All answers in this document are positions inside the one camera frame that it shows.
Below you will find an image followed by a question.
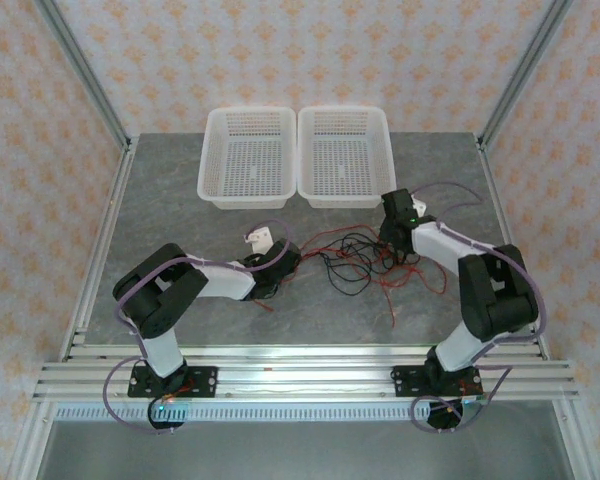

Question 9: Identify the aluminium frame post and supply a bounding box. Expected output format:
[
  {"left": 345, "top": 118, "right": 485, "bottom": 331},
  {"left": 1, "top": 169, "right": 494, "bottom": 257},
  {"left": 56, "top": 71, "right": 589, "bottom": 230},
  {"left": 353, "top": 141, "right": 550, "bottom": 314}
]
[
  {"left": 32, "top": 0, "right": 131, "bottom": 151},
  {"left": 477, "top": 0, "right": 574, "bottom": 151}
]

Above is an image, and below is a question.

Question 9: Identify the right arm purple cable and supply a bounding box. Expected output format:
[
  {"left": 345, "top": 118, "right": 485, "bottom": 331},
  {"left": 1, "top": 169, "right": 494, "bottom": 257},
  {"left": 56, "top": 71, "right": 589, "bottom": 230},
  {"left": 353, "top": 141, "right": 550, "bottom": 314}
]
[{"left": 410, "top": 180, "right": 546, "bottom": 435}]

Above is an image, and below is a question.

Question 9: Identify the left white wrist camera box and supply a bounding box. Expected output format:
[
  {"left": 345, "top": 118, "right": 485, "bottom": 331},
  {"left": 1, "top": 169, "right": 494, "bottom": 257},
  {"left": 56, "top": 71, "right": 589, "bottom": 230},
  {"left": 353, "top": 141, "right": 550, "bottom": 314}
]
[{"left": 243, "top": 225, "right": 273, "bottom": 254}]

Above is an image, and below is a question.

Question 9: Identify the thin black cable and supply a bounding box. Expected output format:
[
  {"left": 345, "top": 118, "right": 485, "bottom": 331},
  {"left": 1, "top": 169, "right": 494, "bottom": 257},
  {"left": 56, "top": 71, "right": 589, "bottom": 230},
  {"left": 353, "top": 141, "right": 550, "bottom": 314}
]
[
  {"left": 317, "top": 239, "right": 376, "bottom": 281},
  {"left": 317, "top": 232, "right": 381, "bottom": 297},
  {"left": 339, "top": 232, "right": 386, "bottom": 281},
  {"left": 344, "top": 234, "right": 396, "bottom": 284}
]

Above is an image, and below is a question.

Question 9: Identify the white plastic mesh basket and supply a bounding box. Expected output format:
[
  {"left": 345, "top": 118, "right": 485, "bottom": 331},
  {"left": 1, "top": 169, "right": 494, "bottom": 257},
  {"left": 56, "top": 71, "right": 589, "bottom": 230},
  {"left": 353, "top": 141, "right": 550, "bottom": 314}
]
[
  {"left": 297, "top": 104, "right": 398, "bottom": 210},
  {"left": 197, "top": 105, "right": 298, "bottom": 210}
]

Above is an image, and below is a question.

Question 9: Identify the aluminium cross rail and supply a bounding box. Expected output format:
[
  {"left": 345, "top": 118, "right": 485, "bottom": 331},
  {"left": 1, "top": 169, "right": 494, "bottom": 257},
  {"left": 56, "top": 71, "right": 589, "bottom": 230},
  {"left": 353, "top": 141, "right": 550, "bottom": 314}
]
[{"left": 32, "top": 343, "right": 579, "bottom": 404}]

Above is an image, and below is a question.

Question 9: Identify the aluminium table side rail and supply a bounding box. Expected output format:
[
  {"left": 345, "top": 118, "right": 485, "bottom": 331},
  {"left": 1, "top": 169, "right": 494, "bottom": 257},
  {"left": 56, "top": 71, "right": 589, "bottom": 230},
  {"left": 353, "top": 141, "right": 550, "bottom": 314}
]
[
  {"left": 59, "top": 137, "right": 139, "bottom": 361},
  {"left": 474, "top": 134, "right": 551, "bottom": 361}
]

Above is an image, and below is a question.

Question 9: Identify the thin red cable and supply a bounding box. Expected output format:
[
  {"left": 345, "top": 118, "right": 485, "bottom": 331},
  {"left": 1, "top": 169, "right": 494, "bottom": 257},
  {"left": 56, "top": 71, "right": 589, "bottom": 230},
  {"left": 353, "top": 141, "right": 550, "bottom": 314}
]
[
  {"left": 252, "top": 224, "right": 389, "bottom": 312},
  {"left": 364, "top": 249, "right": 399, "bottom": 330},
  {"left": 379, "top": 249, "right": 447, "bottom": 297}
]

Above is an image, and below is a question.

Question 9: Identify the black round cable port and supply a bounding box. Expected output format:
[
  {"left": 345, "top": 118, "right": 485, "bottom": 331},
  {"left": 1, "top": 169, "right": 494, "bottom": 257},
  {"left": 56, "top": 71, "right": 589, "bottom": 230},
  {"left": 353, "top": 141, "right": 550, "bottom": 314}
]
[
  {"left": 147, "top": 397, "right": 187, "bottom": 434},
  {"left": 424, "top": 397, "right": 466, "bottom": 432}
]

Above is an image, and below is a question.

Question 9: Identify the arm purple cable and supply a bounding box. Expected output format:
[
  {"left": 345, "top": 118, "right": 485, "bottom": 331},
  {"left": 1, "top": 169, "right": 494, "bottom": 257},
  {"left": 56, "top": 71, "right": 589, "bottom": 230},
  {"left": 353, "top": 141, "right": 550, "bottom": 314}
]
[
  {"left": 410, "top": 180, "right": 546, "bottom": 435},
  {"left": 102, "top": 218, "right": 296, "bottom": 436}
]

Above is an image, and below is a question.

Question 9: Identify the grey slotted cable duct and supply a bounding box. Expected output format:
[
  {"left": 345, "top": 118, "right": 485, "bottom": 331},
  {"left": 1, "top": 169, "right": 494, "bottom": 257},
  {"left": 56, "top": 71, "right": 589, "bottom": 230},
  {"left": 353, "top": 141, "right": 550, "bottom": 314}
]
[{"left": 54, "top": 403, "right": 481, "bottom": 422}]

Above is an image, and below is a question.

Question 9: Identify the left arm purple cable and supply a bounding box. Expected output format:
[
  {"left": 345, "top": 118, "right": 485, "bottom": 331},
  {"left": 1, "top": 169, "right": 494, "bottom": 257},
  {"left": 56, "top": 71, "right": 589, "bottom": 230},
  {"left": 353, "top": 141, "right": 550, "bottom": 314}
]
[{"left": 102, "top": 218, "right": 296, "bottom": 436}]

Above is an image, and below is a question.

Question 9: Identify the aluminium frame leg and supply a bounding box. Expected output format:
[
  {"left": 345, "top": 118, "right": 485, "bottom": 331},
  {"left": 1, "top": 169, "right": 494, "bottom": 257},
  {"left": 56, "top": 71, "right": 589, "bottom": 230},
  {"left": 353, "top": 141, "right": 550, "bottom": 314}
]
[
  {"left": 554, "top": 399, "right": 594, "bottom": 480},
  {"left": 9, "top": 402, "right": 56, "bottom": 480}
]

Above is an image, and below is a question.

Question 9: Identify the grey metal sheet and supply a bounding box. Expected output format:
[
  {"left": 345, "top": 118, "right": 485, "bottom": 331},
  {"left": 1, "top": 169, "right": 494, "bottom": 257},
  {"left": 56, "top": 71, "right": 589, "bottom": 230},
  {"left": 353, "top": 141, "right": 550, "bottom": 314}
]
[{"left": 34, "top": 419, "right": 579, "bottom": 480}]

